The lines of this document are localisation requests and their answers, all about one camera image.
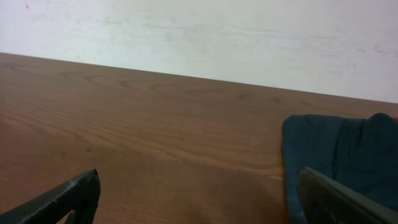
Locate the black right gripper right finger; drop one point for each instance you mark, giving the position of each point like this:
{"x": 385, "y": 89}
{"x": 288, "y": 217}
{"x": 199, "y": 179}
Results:
{"x": 325, "y": 200}

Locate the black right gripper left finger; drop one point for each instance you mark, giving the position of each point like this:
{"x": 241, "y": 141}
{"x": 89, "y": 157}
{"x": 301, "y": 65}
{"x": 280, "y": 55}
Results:
{"x": 76, "y": 199}

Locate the dark blue shirt pile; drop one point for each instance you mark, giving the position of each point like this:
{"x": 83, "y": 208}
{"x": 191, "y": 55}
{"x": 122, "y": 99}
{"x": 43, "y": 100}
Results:
{"x": 358, "y": 153}

